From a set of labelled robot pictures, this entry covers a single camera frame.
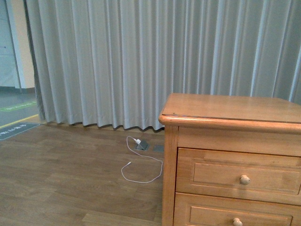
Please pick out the grey floor sign mat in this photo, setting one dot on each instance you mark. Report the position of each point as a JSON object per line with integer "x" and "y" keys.
{"x": 15, "y": 129}

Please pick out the closed grey floor socket cover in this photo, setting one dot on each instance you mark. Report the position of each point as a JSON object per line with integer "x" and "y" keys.
{"x": 158, "y": 148}

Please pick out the light wooden nightstand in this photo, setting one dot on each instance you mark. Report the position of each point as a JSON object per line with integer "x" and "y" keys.
{"x": 226, "y": 123}

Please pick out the wooden drawer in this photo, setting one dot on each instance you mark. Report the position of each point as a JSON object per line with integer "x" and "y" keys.
{"x": 249, "y": 176}
{"x": 203, "y": 210}

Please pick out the open grey floor socket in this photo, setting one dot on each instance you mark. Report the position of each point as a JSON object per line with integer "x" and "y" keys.
{"x": 142, "y": 145}

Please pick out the pale pleated curtain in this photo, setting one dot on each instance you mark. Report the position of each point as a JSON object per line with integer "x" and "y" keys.
{"x": 115, "y": 62}

